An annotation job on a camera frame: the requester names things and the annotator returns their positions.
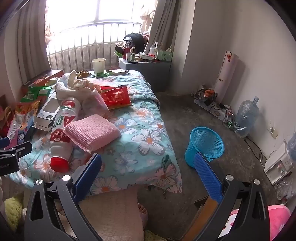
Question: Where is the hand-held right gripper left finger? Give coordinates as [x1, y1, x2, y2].
[24, 153, 103, 241]

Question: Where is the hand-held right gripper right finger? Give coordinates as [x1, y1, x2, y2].
[194, 153, 271, 241]

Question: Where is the pink and purple packet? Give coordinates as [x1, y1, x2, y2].
[7, 125, 35, 144]

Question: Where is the white box with window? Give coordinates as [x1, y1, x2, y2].
[33, 94, 62, 131]

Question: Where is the blue plastic basket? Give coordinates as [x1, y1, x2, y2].
[184, 126, 224, 168]

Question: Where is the pink waffle cloth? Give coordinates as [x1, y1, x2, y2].
[63, 114, 121, 153]

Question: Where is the white bottle with red cap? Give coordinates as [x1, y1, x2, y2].
[50, 97, 81, 173]

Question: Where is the clear plastic bag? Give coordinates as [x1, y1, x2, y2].
[82, 89, 110, 116]
[276, 178, 294, 202]

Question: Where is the red snack packet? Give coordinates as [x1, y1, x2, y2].
[99, 85, 133, 110]

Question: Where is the cream cloth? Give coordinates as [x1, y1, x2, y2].
[55, 70, 95, 101]

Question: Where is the red paper bag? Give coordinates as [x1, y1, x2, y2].
[0, 95, 15, 138]

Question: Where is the wooden stool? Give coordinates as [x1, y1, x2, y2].
[180, 196, 219, 241]

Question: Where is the yellow-green fluffy cloth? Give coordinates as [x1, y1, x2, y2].
[3, 192, 25, 230]
[143, 229, 167, 241]

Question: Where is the person's leg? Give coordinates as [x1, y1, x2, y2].
[58, 185, 148, 241]

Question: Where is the floral teal blanket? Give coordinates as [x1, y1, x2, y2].
[7, 70, 183, 195]

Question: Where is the white patterned box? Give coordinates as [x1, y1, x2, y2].
[194, 98, 232, 120]

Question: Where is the large clear water jug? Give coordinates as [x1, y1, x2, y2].
[287, 133, 296, 160]
[233, 96, 260, 138]

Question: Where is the white appliance on floor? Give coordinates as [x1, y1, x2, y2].
[264, 142, 295, 185]

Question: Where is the crumpled clear plastic bag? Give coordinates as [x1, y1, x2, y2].
[276, 178, 294, 202]

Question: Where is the dark red wooden box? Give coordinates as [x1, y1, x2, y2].
[21, 69, 64, 93]

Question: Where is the orange and black snack bag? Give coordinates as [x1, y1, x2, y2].
[195, 88, 216, 105]

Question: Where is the pink cushion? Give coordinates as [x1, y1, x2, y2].
[218, 205, 290, 241]

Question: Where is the grey pleated curtain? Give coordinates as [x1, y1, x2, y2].
[5, 0, 52, 86]

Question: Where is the biscuit packet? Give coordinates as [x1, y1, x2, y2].
[107, 69, 130, 76]

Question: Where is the rolled patterned wallpaper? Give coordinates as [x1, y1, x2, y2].
[214, 50, 240, 102]

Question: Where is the white paper cup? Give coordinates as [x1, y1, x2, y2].
[92, 58, 106, 74]

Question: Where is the grey nightstand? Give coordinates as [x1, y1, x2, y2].
[118, 57, 172, 93]

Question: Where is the cream quilted jacket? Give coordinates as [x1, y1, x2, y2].
[44, 0, 53, 44]

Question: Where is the green storage basket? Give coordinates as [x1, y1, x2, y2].
[157, 50, 173, 62]

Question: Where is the metal window railing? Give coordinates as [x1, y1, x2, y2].
[46, 22, 142, 73]

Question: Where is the beige curtain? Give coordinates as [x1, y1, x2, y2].
[143, 0, 182, 57]

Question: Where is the cream hanging garment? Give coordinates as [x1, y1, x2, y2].
[140, 6, 158, 22]

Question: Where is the wall socket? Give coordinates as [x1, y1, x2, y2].
[268, 126, 279, 139]

